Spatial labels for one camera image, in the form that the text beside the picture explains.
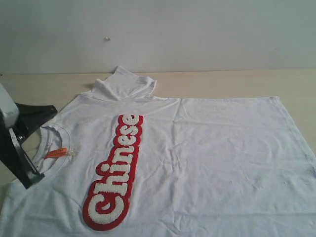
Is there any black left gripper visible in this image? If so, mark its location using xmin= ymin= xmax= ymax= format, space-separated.
xmin=0 ymin=84 xmax=58 ymax=189

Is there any white t-shirt red lettering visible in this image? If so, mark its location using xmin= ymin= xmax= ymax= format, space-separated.
xmin=0 ymin=67 xmax=316 ymax=237

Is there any orange clothing tag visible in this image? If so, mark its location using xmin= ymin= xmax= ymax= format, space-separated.
xmin=44 ymin=148 xmax=67 ymax=159

